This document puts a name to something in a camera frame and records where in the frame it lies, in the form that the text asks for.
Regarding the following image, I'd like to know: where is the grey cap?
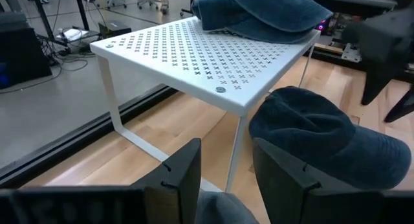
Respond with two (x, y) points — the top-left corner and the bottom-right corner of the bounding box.
(193, 190), (259, 224)

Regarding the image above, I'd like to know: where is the white perforated metal shelf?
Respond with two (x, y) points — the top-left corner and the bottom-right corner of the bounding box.
(89, 16), (321, 193)

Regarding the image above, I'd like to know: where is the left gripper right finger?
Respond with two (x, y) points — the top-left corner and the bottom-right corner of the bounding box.
(252, 137), (324, 224)

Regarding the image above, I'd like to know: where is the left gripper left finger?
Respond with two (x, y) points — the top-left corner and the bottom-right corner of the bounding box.
(131, 138), (202, 224)

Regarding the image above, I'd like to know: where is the small black floor box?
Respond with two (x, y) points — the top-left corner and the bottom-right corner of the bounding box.
(98, 19), (133, 39)

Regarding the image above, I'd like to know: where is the black stand leg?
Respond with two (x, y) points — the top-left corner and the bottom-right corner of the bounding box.
(30, 0), (58, 43)
(73, 0), (91, 32)

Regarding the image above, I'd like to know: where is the silver mounting bracket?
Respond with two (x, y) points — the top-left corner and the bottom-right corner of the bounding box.
(341, 42), (362, 63)

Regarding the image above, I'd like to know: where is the white power strip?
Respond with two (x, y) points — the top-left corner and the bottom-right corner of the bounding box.
(55, 27), (91, 43)

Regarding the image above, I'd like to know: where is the black floor cable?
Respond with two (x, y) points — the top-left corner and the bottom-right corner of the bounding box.
(0, 39), (90, 95)

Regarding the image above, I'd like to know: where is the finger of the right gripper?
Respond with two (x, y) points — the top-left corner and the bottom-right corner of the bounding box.
(360, 63), (394, 106)
(384, 87), (414, 124)

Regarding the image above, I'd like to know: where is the dark blue denim cap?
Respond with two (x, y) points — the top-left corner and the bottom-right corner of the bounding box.
(213, 0), (334, 34)
(191, 0), (320, 45)
(248, 85), (413, 191)

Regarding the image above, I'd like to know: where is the large black box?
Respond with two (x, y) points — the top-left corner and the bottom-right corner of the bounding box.
(0, 10), (53, 90)

